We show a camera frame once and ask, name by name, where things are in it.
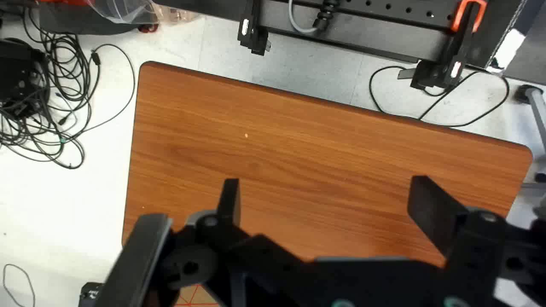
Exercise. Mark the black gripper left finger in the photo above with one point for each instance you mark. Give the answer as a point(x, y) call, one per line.
point(230, 200)

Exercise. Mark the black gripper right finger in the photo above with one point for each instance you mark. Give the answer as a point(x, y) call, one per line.
point(434, 212)

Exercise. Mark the black bar clamp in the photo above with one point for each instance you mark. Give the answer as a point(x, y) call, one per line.
point(441, 67)

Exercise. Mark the grey metal leg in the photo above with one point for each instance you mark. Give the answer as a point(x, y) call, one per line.
point(537, 108)

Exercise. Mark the black clamp foot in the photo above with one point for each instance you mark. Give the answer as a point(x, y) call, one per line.
point(254, 35)

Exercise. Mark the white paper label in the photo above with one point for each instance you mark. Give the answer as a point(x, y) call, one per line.
point(511, 48)

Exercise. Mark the clear plastic bag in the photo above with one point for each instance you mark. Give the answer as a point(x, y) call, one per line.
point(122, 11)

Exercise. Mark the black electronics box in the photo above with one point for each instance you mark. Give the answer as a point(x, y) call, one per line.
point(18, 71)

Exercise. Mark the black metal frame rail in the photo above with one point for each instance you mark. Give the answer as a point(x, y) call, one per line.
point(370, 28)

